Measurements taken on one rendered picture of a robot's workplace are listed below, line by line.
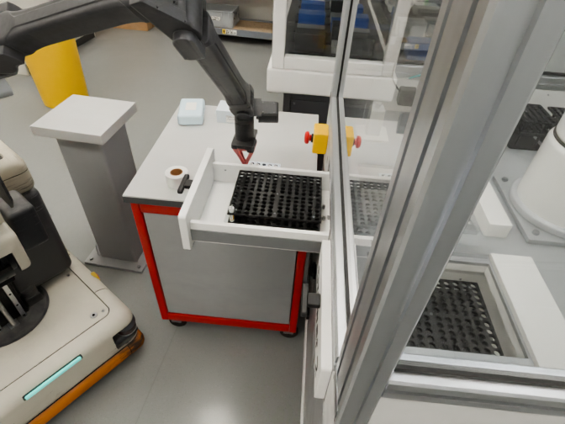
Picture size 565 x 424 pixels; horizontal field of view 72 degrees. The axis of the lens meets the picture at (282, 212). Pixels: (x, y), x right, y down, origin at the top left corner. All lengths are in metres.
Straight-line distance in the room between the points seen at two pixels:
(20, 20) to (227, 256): 0.85
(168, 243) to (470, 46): 1.22
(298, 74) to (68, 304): 1.25
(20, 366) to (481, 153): 1.49
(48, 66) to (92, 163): 1.83
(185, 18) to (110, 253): 1.55
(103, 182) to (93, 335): 0.62
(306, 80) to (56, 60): 2.22
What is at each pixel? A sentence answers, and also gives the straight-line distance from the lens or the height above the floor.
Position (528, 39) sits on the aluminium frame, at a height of 1.45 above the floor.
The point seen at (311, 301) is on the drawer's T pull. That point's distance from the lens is 0.74.
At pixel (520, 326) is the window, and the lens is 0.45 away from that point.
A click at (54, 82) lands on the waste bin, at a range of 3.53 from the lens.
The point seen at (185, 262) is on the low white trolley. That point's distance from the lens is 1.41.
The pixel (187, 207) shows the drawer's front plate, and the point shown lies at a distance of 0.90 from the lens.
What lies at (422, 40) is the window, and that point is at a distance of 0.40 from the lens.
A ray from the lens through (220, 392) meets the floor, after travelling 1.65.
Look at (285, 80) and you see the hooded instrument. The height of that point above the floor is 0.86.
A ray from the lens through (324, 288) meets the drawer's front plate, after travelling 0.74.
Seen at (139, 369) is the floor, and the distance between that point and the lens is 1.75.
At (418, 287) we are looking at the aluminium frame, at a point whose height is 1.26.
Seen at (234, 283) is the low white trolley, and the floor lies 0.37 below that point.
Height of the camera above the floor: 1.51
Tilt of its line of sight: 41 degrees down
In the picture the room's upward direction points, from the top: 4 degrees clockwise
